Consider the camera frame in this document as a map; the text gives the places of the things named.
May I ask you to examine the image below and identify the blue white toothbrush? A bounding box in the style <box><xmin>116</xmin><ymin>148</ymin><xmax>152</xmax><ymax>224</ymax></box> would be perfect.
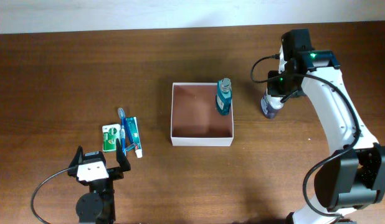
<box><xmin>117</xmin><ymin>108</ymin><xmax>127</xmax><ymax>155</ymax></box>

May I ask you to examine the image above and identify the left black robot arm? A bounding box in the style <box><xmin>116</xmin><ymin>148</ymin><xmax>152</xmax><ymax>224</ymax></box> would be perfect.
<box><xmin>67</xmin><ymin>140</ymin><xmax>131</xmax><ymax>223</ymax></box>

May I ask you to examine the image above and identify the teal toothpaste tube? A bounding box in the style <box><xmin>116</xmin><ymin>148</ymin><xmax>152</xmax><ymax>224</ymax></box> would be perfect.
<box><xmin>126</xmin><ymin>117</ymin><xmax>143</xmax><ymax>159</ymax></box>

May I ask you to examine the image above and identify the teal Listerine mouthwash bottle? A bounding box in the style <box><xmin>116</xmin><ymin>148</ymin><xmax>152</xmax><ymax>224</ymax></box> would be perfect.
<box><xmin>216</xmin><ymin>78</ymin><xmax>232</xmax><ymax>116</ymax></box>

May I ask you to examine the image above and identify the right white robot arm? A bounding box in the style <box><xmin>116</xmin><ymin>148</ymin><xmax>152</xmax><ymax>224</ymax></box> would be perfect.
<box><xmin>261</xmin><ymin>47</ymin><xmax>385</xmax><ymax>223</ymax></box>

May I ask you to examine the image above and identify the white open cardboard box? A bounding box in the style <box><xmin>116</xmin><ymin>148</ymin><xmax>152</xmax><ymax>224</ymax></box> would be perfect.
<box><xmin>170</xmin><ymin>82</ymin><xmax>234</xmax><ymax>147</ymax></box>

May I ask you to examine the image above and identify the dark blue Dettol foam bottle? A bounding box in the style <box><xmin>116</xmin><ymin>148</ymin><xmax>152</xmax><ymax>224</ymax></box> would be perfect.
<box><xmin>260</xmin><ymin>90</ymin><xmax>283</xmax><ymax>119</ymax></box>

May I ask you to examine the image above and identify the black left camera cable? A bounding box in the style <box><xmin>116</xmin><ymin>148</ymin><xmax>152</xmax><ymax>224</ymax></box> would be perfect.
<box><xmin>31</xmin><ymin>166</ymin><xmax>78</xmax><ymax>224</ymax></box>

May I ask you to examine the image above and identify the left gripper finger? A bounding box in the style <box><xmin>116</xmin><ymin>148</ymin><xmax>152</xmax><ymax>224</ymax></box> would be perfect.
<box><xmin>116</xmin><ymin>139</ymin><xmax>131</xmax><ymax>172</ymax></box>
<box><xmin>67</xmin><ymin>146</ymin><xmax>83</xmax><ymax>177</ymax></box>

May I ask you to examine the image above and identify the green white Dettol soap bar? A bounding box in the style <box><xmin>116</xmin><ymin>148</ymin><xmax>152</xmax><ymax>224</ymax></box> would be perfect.
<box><xmin>102</xmin><ymin>124</ymin><xmax>121</xmax><ymax>152</ymax></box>

